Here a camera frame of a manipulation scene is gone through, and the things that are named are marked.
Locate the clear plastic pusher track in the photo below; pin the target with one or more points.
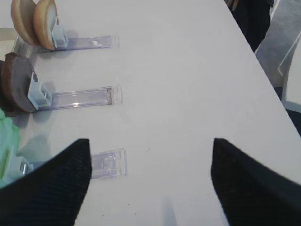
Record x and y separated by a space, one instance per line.
43 100
63 43
105 165

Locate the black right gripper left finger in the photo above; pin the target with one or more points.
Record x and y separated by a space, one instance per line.
51 195

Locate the green lettuce leaf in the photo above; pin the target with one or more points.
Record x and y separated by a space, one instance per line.
9 141

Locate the brown meat patty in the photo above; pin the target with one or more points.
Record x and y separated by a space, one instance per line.
6 106
16 75

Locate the tan bread bun slice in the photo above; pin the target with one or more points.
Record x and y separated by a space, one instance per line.
22 12
44 19

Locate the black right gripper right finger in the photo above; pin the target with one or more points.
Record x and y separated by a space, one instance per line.
250 193

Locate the white chair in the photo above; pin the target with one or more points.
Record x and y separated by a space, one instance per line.
291 90

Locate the dark clothed person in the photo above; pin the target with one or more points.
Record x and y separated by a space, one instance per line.
253 18

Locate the clear plastic front rail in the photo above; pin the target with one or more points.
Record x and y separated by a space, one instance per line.
24 49

